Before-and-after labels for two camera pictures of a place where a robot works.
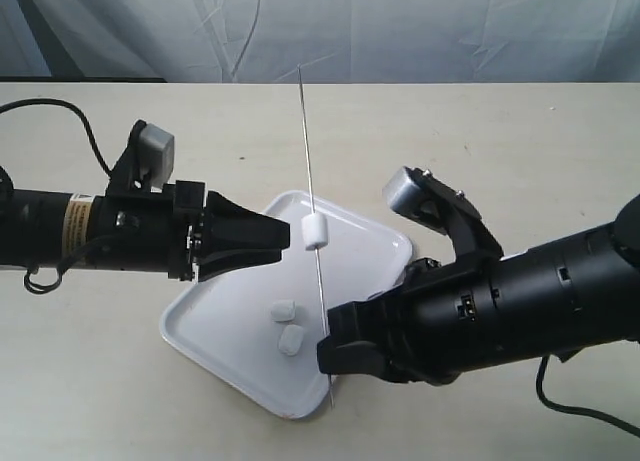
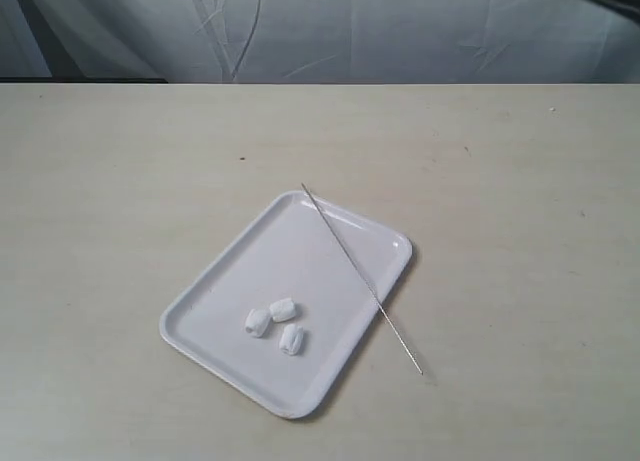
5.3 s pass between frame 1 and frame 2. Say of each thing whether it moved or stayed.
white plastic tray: stayed
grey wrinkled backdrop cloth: stayed
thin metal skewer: moved
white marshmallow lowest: stayed
